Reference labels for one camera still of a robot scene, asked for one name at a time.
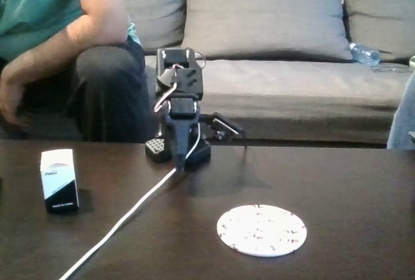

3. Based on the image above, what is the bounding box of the black and white servo box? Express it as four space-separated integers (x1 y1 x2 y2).
40 148 80 215

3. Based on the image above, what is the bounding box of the person's left hand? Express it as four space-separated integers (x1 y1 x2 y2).
0 62 30 129

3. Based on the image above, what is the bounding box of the grey sofa back cushion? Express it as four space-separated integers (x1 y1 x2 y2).
342 0 415 64
181 0 355 64
116 0 189 56

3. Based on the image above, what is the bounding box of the grey sofa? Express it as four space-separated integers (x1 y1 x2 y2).
74 0 415 150

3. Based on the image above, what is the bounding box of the round white speckled coaster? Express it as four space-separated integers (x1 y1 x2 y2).
216 204 308 258

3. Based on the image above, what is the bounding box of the person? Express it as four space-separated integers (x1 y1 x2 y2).
0 0 147 142

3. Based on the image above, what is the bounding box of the clear plastic water bottle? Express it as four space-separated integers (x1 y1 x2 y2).
348 41 382 67

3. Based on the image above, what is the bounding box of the person's leg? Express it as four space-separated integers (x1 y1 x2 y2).
386 69 415 150

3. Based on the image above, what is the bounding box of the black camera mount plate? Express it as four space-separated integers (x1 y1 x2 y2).
200 111 244 142

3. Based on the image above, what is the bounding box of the white cable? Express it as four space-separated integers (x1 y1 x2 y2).
58 121 202 280

